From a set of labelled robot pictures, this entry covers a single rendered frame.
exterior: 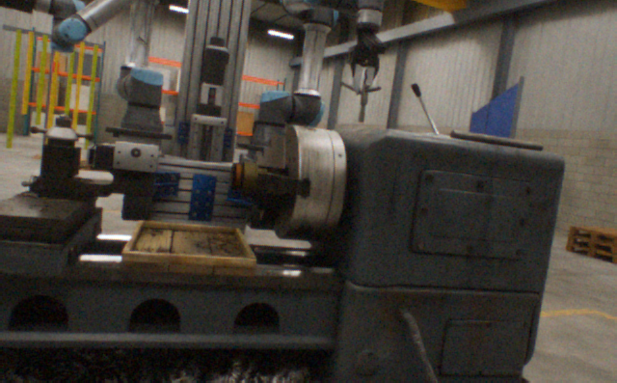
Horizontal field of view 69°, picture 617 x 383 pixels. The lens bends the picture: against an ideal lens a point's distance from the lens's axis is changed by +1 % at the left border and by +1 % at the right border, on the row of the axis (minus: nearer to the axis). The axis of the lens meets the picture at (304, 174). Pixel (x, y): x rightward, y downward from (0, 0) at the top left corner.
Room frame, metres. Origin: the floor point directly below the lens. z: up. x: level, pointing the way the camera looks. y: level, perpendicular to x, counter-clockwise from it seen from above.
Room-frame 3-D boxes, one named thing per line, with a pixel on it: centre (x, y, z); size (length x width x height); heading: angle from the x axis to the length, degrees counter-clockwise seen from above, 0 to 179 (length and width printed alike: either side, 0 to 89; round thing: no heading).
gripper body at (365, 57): (1.44, -0.13, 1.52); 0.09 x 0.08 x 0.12; 17
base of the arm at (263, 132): (1.85, 0.16, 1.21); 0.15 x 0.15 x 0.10
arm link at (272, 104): (1.85, 0.15, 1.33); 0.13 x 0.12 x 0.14; 110
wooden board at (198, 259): (1.17, 0.27, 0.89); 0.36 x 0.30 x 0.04; 15
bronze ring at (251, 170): (1.21, 0.15, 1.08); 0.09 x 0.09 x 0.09; 15
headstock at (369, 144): (1.37, -0.38, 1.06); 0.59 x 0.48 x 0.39; 105
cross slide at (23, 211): (1.10, 0.62, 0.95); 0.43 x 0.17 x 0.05; 15
